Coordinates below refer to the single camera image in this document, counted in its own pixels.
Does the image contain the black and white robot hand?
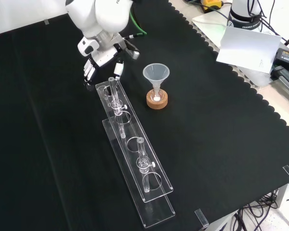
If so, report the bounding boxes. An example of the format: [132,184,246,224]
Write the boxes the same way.
[83,46,125,91]

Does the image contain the translucent plastic funnel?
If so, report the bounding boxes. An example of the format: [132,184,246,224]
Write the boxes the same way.
[142,63,171,94]

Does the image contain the clear acrylic funnel stand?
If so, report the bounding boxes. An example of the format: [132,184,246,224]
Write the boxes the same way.
[95,77,177,229]

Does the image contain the round-bottom glass flask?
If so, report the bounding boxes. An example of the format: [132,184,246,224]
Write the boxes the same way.
[150,87,165,102]

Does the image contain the pale board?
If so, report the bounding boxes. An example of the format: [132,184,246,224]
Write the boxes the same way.
[191,10,274,89]

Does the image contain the yellow stop button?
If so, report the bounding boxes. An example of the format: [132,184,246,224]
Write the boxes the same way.
[200,0,225,13]

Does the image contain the black table cloth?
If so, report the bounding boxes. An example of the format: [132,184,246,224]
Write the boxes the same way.
[0,0,289,231]

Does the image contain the white paper sheet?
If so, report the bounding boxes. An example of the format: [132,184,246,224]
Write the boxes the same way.
[216,26,282,74]

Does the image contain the black clamp device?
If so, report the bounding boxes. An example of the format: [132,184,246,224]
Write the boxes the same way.
[270,65,289,93]

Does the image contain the black power adapter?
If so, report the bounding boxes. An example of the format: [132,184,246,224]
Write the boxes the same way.
[275,47,289,69]

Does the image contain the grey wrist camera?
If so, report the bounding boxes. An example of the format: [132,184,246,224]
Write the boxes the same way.
[121,38,141,60]

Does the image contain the green cable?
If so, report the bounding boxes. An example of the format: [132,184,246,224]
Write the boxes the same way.
[129,9,148,37]

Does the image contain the cork ring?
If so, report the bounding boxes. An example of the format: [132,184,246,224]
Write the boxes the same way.
[146,89,169,110]

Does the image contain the black cable bundle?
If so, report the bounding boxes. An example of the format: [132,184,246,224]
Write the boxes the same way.
[230,189,281,231]

